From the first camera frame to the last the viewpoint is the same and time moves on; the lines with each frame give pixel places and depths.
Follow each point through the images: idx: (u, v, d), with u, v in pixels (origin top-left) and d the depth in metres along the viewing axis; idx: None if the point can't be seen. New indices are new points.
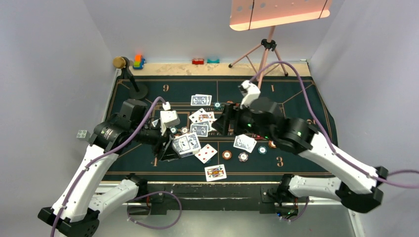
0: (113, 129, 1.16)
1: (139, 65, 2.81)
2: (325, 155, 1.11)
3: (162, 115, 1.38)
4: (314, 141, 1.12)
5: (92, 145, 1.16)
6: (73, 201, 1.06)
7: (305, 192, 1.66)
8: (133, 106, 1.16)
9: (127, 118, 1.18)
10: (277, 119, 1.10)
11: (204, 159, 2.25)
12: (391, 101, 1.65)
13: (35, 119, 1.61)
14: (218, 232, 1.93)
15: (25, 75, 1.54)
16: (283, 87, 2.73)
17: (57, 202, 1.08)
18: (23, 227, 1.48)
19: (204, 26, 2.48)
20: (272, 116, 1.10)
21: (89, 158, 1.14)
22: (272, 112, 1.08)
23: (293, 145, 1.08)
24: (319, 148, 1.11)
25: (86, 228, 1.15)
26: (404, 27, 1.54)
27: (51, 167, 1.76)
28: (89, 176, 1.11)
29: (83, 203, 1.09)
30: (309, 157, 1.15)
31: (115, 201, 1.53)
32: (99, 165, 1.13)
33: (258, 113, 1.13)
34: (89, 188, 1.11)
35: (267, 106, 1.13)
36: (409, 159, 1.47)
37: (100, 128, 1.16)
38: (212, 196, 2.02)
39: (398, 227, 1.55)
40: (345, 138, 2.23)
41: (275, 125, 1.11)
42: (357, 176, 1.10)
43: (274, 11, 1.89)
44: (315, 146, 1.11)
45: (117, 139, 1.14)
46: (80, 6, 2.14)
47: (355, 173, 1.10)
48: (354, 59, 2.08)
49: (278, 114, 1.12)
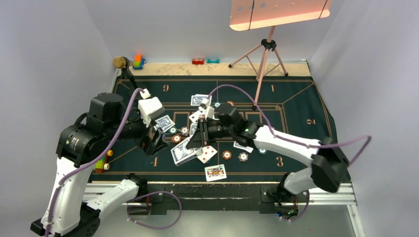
0: (80, 137, 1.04)
1: (139, 65, 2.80)
2: (268, 140, 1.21)
3: (143, 105, 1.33)
4: (257, 132, 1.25)
5: (61, 158, 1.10)
6: (58, 217, 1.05)
7: (298, 187, 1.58)
8: (102, 104, 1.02)
9: (99, 119, 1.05)
10: (235, 119, 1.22)
11: (204, 159, 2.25)
12: (392, 101, 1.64)
13: (35, 119, 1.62)
14: (218, 232, 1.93)
15: (25, 75, 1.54)
16: (283, 87, 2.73)
17: (45, 216, 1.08)
18: (23, 227, 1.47)
19: (204, 27, 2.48)
20: (231, 119, 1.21)
21: (62, 172, 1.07)
22: (231, 115, 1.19)
23: (245, 142, 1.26)
24: (262, 135, 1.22)
25: (85, 230, 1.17)
26: (404, 27, 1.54)
27: (51, 167, 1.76)
28: (67, 191, 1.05)
29: (70, 216, 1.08)
30: (262, 146, 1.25)
31: (115, 201, 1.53)
32: (73, 179, 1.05)
33: (220, 116, 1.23)
34: (72, 201, 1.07)
35: (227, 109, 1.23)
36: (410, 159, 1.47)
37: (65, 136, 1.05)
38: (213, 196, 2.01)
39: (398, 228, 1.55)
40: (344, 138, 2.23)
41: (234, 125, 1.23)
42: (298, 149, 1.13)
43: (274, 11, 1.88)
44: (258, 135, 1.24)
45: (87, 148, 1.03)
46: (80, 6, 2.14)
47: (296, 146, 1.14)
48: (354, 60, 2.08)
49: (237, 116, 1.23)
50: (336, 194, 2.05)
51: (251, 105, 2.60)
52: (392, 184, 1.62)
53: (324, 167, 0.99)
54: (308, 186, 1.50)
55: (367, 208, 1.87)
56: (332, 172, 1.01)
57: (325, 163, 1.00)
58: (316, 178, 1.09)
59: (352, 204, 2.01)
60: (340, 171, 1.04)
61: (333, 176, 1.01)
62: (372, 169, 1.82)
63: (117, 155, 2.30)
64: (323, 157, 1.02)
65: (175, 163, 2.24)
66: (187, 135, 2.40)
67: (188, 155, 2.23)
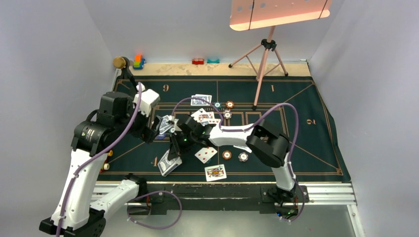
0: (95, 129, 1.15)
1: (139, 65, 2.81)
2: (218, 135, 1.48)
3: (145, 98, 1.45)
4: (212, 131, 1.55)
5: (76, 149, 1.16)
6: (70, 210, 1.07)
7: (280, 180, 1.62)
8: (111, 99, 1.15)
9: (109, 114, 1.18)
10: (191, 126, 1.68)
11: (204, 159, 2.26)
12: (392, 101, 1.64)
13: (35, 119, 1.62)
14: (218, 232, 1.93)
15: (25, 75, 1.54)
16: (283, 87, 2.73)
17: (55, 213, 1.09)
18: (23, 227, 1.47)
19: (204, 27, 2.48)
20: (188, 126, 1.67)
21: (76, 164, 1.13)
22: (186, 123, 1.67)
23: (205, 143, 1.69)
24: (215, 132, 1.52)
25: (93, 229, 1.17)
26: (404, 27, 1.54)
27: (51, 167, 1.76)
28: (81, 182, 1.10)
29: (82, 210, 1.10)
30: (219, 142, 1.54)
31: (117, 201, 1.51)
32: (88, 170, 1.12)
33: (181, 126, 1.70)
34: (85, 193, 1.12)
35: (184, 119, 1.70)
36: (410, 159, 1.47)
37: (81, 130, 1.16)
38: (213, 196, 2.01)
39: (398, 228, 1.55)
40: (344, 138, 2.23)
41: (192, 131, 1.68)
42: (238, 136, 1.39)
43: (274, 11, 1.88)
44: (212, 134, 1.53)
45: (102, 138, 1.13)
46: (80, 6, 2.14)
47: (236, 134, 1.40)
48: (353, 60, 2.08)
49: (193, 124, 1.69)
50: (336, 194, 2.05)
51: (251, 105, 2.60)
52: (392, 184, 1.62)
53: (257, 143, 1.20)
54: (284, 177, 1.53)
55: (368, 208, 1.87)
56: (265, 144, 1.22)
57: (258, 140, 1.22)
58: (260, 157, 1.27)
59: (352, 204, 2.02)
60: (275, 146, 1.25)
61: (268, 150, 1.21)
62: (372, 169, 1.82)
63: (117, 155, 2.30)
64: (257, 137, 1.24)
65: (162, 174, 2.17)
66: None
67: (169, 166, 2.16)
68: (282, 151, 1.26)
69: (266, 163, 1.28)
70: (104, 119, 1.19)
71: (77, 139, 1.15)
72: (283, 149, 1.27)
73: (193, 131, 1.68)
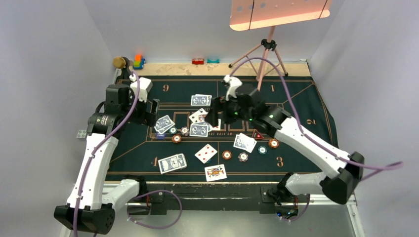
0: (107, 116, 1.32)
1: (139, 65, 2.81)
2: (294, 136, 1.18)
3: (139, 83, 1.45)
4: (284, 123, 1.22)
5: (91, 134, 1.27)
6: (88, 189, 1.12)
7: (299, 189, 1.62)
8: (116, 90, 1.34)
9: (116, 103, 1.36)
10: (255, 101, 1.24)
11: (204, 159, 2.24)
12: (392, 101, 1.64)
13: (35, 118, 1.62)
14: (218, 232, 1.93)
15: (24, 75, 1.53)
16: (283, 87, 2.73)
17: (70, 196, 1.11)
18: (23, 228, 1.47)
19: (204, 27, 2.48)
20: (251, 99, 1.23)
21: (91, 146, 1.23)
22: (251, 96, 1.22)
23: (265, 128, 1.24)
24: (288, 129, 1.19)
25: (105, 217, 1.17)
26: (404, 27, 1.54)
27: (51, 167, 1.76)
28: (97, 161, 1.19)
29: (98, 190, 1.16)
30: (282, 138, 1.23)
31: (122, 196, 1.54)
32: (104, 149, 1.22)
33: (240, 96, 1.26)
34: (100, 174, 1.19)
35: (247, 90, 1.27)
36: (411, 160, 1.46)
37: (95, 118, 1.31)
38: (213, 196, 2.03)
39: (399, 229, 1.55)
40: (344, 138, 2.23)
41: (254, 107, 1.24)
42: (325, 157, 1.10)
43: (274, 11, 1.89)
44: (284, 128, 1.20)
45: (115, 122, 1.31)
46: (80, 6, 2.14)
47: (323, 154, 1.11)
48: (353, 59, 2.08)
49: (257, 98, 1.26)
50: None
51: None
52: (391, 184, 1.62)
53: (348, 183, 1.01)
54: (309, 190, 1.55)
55: (368, 208, 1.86)
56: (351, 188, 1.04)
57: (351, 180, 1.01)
58: (329, 187, 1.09)
59: (352, 204, 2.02)
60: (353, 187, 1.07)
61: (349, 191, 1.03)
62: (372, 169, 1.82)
63: (117, 155, 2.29)
64: (350, 174, 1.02)
65: (161, 172, 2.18)
66: (187, 135, 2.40)
67: (172, 169, 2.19)
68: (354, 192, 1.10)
69: (329, 193, 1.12)
70: (111, 108, 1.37)
71: (92, 125, 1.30)
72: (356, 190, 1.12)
73: (256, 108, 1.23)
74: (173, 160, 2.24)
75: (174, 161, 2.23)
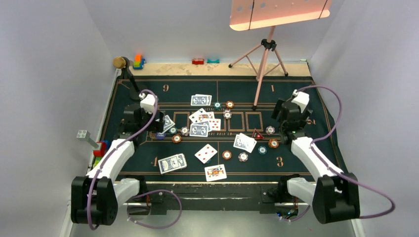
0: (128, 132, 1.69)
1: (139, 65, 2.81)
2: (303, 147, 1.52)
3: (147, 100, 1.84)
4: (301, 139, 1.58)
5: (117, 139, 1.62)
6: (107, 168, 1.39)
7: (297, 192, 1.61)
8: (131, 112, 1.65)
9: (132, 123, 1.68)
10: (291, 118, 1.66)
11: (204, 159, 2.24)
12: (393, 101, 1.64)
13: (34, 118, 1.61)
14: (218, 232, 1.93)
15: (24, 75, 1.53)
16: (283, 87, 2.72)
17: (92, 171, 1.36)
18: (24, 228, 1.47)
19: (204, 26, 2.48)
20: (289, 115, 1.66)
21: (115, 144, 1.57)
22: (290, 113, 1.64)
23: (285, 140, 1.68)
24: (302, 141, 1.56)
25: (111, 206, 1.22)
26: (405, 27, 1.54)
27: (51, 167, 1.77)
28: (118, 152, 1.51)
29: (113, 172, 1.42)
30: (296, 150, 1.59)
31: (123, 194, 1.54)
32: (125, 147, 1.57)
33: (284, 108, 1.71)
34: (119, 161, 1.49)
35: (293, 106, 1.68)
36: (412, 160, 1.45)
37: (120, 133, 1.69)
38: (213, 196, 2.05)
39: (399, 229, 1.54)
40: (344, 138, 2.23)
41: (287, 122, 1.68)
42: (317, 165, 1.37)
43: (274, 11, 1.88)
44: (300, 142, 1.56)
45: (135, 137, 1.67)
46: (80, 6, 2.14)
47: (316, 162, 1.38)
48: (354, 59, 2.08)
49: (294, 117, 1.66)
50: None
51: (251, 105, 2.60)
52: (390, 184, 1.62)
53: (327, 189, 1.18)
54: (303, 197, 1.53)
55: (368, 207, 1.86)
56: (333, 196, 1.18)
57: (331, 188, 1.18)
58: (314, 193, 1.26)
59: None
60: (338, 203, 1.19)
61: (327, 199, 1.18)
62: (371, 169, 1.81)
63: None
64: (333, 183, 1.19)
65: (161, 172, 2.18)
66: (187, 135, 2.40)
67: (172, 169, 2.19)
68: (340, 212, 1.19)
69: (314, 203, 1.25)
70: (128, 127, 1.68)
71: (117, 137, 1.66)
72: (343, 214, 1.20)
73: (288, 124, 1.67)
74: (173, 160, 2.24)
75: (174, 161, 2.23)
